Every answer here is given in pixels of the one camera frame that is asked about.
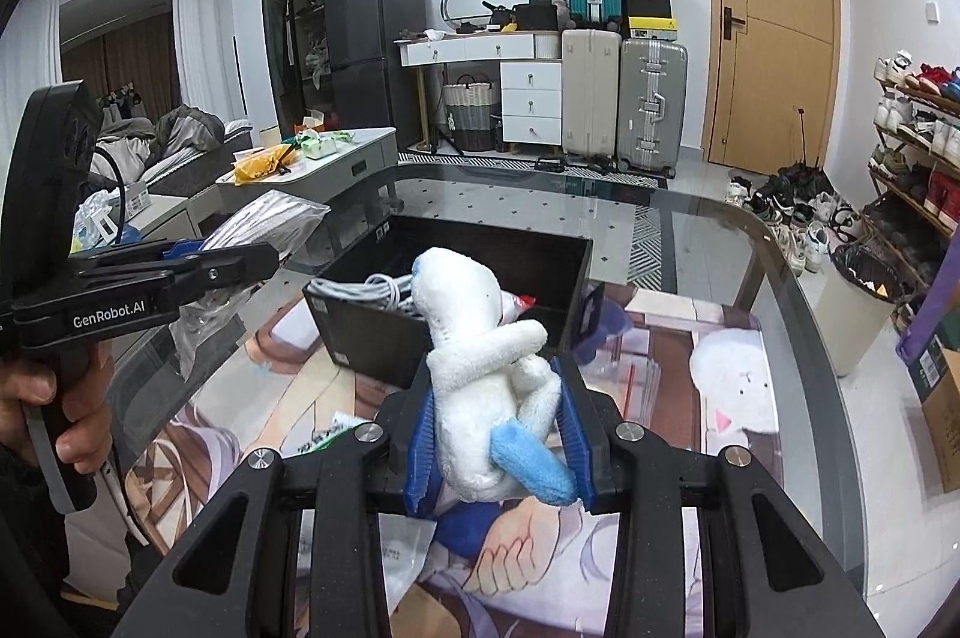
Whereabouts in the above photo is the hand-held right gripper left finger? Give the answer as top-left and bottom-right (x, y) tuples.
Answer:
(124, 364), (443, 638)

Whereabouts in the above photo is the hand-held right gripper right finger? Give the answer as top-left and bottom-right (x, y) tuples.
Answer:
(550, 354), (890, 638)

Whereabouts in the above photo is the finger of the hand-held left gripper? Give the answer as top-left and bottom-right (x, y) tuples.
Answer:
(169, 242), (280, 310)
(67, 236), (215, 276)

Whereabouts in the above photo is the white blue plush toy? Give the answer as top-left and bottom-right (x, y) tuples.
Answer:
(411, 246), (578, 508)

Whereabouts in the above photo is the white green printed packet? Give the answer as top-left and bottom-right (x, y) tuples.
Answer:
(289, 411), (376, 459)

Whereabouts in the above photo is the black storage box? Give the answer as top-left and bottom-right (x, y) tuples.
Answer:
(302, 214), (595, 393)

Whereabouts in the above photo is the person's left hand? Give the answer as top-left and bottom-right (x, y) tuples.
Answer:
(0, 349), (115, 460)

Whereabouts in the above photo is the clear bag with grey stripes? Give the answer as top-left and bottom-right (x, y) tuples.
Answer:
(169, 188), (332, 378)

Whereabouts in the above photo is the clear zip bag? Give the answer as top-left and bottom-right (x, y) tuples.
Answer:
(577, 353), (665, 421)

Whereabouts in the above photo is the white plastic bag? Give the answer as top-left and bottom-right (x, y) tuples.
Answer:
(73, 188), (151, 250)

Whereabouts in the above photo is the clear printed plastic bag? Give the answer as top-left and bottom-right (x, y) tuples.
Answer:
(300, 509), (437, 638)

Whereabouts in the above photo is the yellow plastic bag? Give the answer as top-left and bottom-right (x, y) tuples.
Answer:
(232, 146), (290, 187)

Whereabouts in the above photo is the printed cartoon table mat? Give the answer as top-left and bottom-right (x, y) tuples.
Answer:
(124, 293), (786, 638)

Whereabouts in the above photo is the grey sofa with clothes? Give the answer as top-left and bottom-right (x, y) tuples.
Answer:
(90, 104), (253, 198)

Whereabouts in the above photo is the green white tissue pack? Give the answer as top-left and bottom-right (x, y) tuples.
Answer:
(292, 129), (350, 161)

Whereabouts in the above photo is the grey coffee table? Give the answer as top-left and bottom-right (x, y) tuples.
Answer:
(216, 126), (398, 220)

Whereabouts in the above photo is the striped floor rug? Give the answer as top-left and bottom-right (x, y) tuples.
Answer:
(397, 150), (670, 190)

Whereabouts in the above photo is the woven laundry basket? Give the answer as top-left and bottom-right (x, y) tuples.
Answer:
(442, 71), (500, 153)

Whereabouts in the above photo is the dark grey fridge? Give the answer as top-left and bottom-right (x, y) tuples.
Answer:
(322, 0), (430, 155)

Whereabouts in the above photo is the beige trash bin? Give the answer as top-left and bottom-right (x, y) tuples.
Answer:
(814, 242), (908, 378)

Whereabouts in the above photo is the white vanity desk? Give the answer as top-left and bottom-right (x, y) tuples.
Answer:
(397, 30), (563, 70)

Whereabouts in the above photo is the loose shoes pile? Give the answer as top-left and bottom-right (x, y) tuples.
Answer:
(724, 161), (863, 276)

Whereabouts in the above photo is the white drawer unit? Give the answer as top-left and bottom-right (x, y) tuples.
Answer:
(499, 60), (563, 148)

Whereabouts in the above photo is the beige suitcase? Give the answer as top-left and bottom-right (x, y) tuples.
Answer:
(561, 29), (623, 166)

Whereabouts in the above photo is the silver suitcase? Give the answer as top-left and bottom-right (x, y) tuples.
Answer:
(616, 36), (689, 180)

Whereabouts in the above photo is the dark green box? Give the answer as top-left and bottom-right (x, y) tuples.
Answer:
(907, 338), (947, 406)

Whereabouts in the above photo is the black umbrella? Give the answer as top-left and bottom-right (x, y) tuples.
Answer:
(776, 109), (833, 196)

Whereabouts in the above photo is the open cardboard box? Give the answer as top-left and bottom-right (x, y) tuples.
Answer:
(919, 360), (960, 490)

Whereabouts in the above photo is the wooden shoe rack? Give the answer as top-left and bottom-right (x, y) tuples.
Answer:
(866, 49), (960, 325)

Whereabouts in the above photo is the black bag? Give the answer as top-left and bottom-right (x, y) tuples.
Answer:
(514, 0), (560, 33)

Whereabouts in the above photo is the wooden door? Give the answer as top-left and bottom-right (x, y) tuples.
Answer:
(697, 0), (839, 178)

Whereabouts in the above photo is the shelved sneakers group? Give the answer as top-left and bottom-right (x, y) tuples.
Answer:
(870, 49), (960, 219)

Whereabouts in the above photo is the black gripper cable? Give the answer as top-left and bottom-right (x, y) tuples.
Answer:
(86, 146), (133, 234)

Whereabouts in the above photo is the white cable bundle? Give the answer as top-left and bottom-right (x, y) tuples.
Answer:
(310, 272), (425, 318)

